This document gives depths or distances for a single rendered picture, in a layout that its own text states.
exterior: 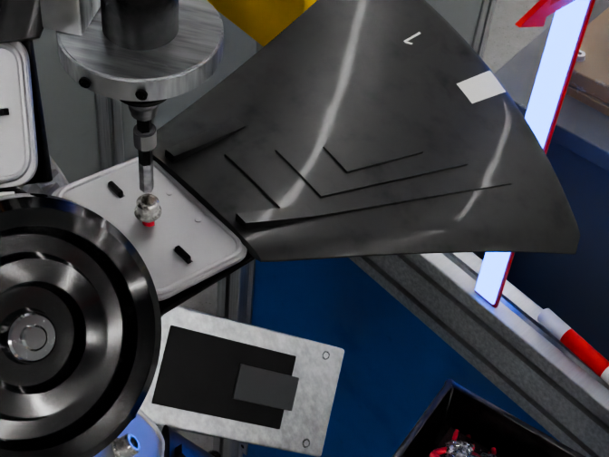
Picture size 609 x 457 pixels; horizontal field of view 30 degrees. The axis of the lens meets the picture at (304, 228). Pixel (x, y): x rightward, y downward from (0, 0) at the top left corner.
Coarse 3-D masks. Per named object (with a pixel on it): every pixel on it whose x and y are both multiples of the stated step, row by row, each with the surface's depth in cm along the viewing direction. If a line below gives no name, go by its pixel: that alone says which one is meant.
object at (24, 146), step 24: (0, 48) 50; (24, 48) 50; (0, 72) 50; (24, 72) 50; (0, 96) 50; (24, 96) 50; (0, 120) 50; (24, 120) 50; (0, 144) 50; (24, 144) 50; (0, 168) 50; (24, 168) 50
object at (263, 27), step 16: (208, 0) 102; (224, 0) 100; (240, 0) 98; (256, 0) 97; (272, 0) 95; (288, 0) 93; (304, 0) 92; (240, 16) 100; (256, 16) 98; (272, 16) 96; (288, 16) 94; (256, 32) 99; (272, 32) 97
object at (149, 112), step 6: (132, 108) 50; (138, 108) 50; (144, 108) 50; (150, 108) 51; (156, 108) 51; (132, 114) 51; (138, 114) 51; (144, 114) 51; (150, 114) 51; (156, 114) 51; (138, 120) 51; (144, 120) 51
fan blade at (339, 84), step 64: (320, 0) 70; (384, 0) 71; (256, 64) 66; (320, 64) 67; (384, 64) 68; (448, 64) 70; (192, 128) 62; (256, 128) 62; (320, 128) 63; (384, 128) 64; (448, 128) 67; (512, 128) 69; (192, 192) 58; (256, 192) 59; (320, 192) 60; (384, 192) 62; (448, 192) 64; (512, 192) 66; (256, 256) 56; (320, 256) 57
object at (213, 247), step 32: (128, 160) 60; (64, 192) 57; (96, 192) 58; (128, 192) 58; (160, 192) 59; (128, 224) 56; (160, 224) 57; (192, 224) 57; (160, 256) 55; (192, 256) 56; (224, 256) 56; (160, 288) 53
